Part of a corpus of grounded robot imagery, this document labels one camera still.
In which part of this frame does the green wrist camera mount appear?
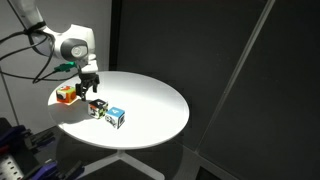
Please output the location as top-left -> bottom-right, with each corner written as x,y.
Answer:
54,62 -> 76,72

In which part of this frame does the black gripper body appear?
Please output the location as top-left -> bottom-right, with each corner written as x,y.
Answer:
76,73 -> 99,91

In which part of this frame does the orange green picture cube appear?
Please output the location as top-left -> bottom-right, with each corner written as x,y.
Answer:
56,86 -> 76,103

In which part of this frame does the blue topped patterned cube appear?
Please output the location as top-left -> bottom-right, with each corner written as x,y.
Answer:
105,107 -> 125,129

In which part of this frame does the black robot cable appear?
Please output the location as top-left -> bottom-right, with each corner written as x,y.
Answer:
0,0 -> 81,85

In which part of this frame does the purple clamp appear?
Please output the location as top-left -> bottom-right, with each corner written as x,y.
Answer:
21,161 -> 85,180
0,125 -> 55,149

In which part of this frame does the white perforated metal plate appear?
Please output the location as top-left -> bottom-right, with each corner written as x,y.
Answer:
0,154 -> 24,180

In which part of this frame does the purple clamp upper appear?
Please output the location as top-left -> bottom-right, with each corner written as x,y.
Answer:
0,125 -> 55,149

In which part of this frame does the purple clamp lower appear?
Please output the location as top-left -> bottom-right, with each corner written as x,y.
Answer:
21,161 -> 85,180

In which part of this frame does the black white teal cube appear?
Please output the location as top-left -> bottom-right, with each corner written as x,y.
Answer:
88,99 -> 108,119

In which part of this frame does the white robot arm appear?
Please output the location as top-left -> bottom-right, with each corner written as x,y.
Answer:
7,0 -> 100,101

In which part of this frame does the round white table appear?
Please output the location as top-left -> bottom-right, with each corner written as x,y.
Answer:
48,71 -> 189,180

